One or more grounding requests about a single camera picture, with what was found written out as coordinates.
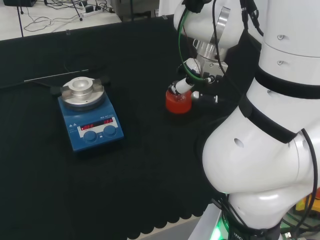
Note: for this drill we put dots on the thin steel probe rod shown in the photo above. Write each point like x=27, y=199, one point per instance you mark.
x=55, y=75

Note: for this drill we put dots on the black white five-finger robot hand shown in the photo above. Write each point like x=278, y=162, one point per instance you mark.
x=207, y=98

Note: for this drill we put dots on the black tripod pole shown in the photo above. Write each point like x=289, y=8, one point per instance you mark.
x=21, y=22

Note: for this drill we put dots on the grey metal cabinet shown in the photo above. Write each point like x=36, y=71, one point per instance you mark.
x=135, y=8

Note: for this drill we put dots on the blue-base heater with steel block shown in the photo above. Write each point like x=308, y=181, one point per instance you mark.
x=95, y=120

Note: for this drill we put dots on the white power strip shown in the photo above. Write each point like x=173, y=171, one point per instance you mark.
x=91, y=13

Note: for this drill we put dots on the yellow stop button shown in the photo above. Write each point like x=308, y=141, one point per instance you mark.
x=303, y=203

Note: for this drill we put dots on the black tripod leg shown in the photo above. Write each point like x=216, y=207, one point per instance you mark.
x=78, y=11

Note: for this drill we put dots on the clear glass round-bottom flask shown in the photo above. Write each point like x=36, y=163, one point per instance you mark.
x=179, y=97

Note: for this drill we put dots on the clear plastic cloth clip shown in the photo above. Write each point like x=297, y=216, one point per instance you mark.
x=164, y=17
x=67, y=32

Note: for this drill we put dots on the black bench cloth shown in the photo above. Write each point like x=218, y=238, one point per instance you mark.
x=125, y=187

